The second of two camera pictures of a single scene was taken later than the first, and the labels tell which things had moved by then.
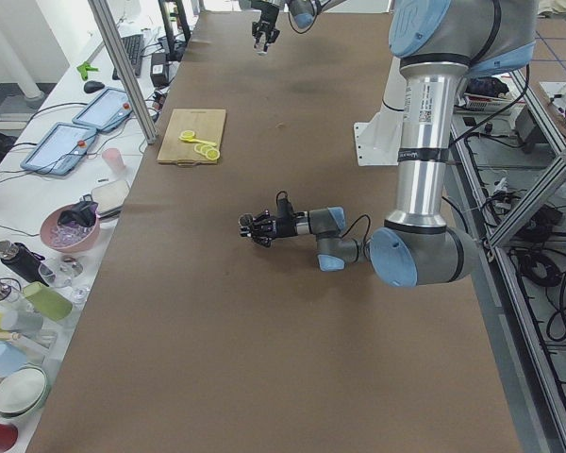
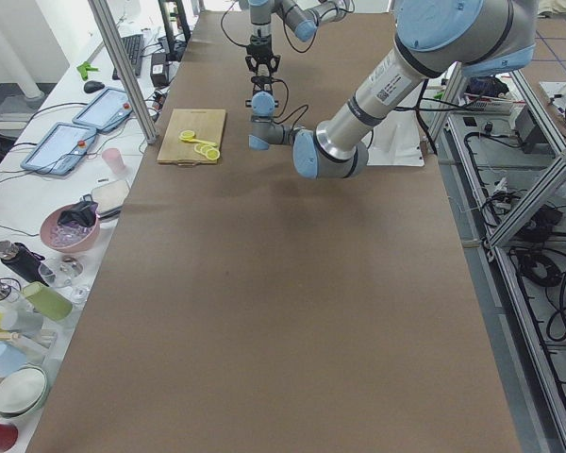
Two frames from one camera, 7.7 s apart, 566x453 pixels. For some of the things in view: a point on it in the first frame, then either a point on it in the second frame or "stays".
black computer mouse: (91, 86) stays
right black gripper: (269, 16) to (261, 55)
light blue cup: (2, 358) stays
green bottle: (47, 302) stays
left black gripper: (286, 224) to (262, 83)
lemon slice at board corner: (213, 154) stays
